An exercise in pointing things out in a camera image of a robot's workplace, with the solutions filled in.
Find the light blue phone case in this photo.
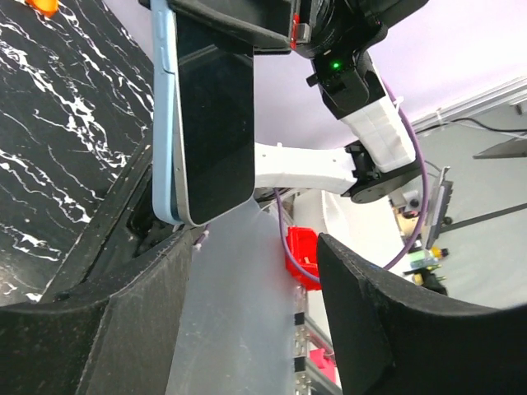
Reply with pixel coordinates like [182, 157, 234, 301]
[151, 0, 193, 225]

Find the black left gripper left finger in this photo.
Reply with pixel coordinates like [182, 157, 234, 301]
[1, 230, 194, 394]

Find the black smartphone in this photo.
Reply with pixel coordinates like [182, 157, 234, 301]
[175, 13, 255, 226]

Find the red plastic bin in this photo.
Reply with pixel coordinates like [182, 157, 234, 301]
[285, 226, 321, 290]

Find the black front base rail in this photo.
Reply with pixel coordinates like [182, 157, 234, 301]
[40, 139, 175, 303]

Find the orange plastic clip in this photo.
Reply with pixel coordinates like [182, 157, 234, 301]
[25, 0, 59, 18]

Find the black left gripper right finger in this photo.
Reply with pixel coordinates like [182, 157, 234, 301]
[317, 234, 526, 394]

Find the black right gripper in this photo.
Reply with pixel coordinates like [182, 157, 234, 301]
[139, 0, 388, 58]

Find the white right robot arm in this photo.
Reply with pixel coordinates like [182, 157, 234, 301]
[144, 1, 423, 210]

